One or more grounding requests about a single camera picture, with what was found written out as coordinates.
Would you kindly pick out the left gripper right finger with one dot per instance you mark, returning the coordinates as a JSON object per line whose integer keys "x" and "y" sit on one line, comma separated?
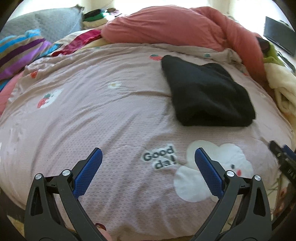
{"x": 212, "y": 172}

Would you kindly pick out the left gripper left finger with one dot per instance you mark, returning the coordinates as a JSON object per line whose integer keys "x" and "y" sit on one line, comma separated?
{"x": 84, "y": 171}

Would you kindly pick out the black sweater with orange trim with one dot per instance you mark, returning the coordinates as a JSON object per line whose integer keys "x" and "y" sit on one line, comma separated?
{"x": 206, "y": 95}

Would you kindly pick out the stack of folded clothes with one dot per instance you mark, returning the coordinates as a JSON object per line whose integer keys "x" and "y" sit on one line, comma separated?
{"x": 99, "y": 17}

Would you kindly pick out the left hand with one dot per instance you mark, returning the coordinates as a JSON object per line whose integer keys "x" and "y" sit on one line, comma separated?
{"x": 103, "y": 231}

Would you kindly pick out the pink strawberry print bedsheet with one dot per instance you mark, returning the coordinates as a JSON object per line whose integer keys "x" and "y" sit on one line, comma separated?
{"x": 116, "y": 98}

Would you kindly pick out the cream and green plush blanket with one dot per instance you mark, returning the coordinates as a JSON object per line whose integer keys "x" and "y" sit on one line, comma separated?
{"x": 279, "y": 77}

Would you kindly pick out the black monitor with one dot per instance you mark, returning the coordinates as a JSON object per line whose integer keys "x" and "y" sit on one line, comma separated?
{"x": 280, "y": 34}

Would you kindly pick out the red and cream blanket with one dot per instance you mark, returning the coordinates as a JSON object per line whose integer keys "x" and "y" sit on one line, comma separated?
{"x": 79, "y": 40}

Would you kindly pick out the striped colourful pillow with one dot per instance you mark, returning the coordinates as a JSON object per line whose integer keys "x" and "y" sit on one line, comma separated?
{"x": 19, "y": 51}

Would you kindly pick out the pink duvet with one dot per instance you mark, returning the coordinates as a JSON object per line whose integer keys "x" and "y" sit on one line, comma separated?
{"x": 202, "y": 27}

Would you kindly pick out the grey quilted headboard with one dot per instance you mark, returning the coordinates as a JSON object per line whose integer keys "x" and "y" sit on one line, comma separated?
{"x": 54, "y": 24}

